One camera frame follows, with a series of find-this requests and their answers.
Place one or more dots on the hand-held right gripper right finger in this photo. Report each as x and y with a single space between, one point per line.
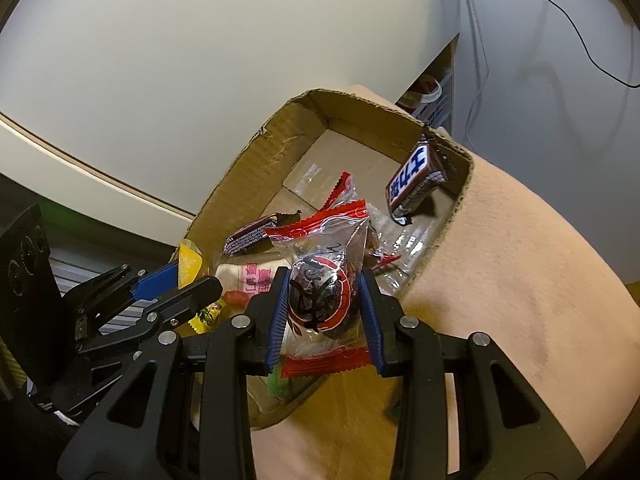
372 320

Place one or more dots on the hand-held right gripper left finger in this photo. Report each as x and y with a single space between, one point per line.
277 320

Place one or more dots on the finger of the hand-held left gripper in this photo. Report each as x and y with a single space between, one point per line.
190 295
155 280

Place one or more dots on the yellow snack packet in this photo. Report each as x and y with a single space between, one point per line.
190 265

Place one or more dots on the chocolate pie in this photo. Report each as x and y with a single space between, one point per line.
340 190
320 300

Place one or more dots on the white pink snack packet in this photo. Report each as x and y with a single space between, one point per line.
250 277

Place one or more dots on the small brown chocolate bar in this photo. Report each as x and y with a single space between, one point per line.
250 234

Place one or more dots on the brown chocolate bar blue lettering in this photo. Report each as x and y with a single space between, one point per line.
415 175

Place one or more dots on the cardboard box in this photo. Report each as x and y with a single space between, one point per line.
350 105

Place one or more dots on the grey ribbed panel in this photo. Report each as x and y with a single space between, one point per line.
65 270

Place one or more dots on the green wrapped candy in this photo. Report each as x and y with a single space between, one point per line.
277 385

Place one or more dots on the white cabinet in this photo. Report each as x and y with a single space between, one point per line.
225 60

